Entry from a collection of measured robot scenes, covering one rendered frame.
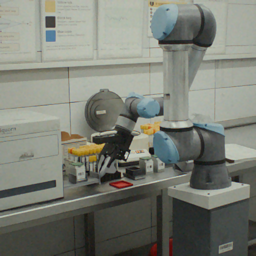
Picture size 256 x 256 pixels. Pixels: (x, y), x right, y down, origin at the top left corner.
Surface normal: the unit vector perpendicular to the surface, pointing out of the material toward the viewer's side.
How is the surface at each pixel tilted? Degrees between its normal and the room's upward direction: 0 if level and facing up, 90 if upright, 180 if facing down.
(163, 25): 83
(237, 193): 90
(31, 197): 90
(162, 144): 99
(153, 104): 85
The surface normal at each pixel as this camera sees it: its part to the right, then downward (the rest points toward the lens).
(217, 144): 0.46, 0.07
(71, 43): 0.59, 0.19
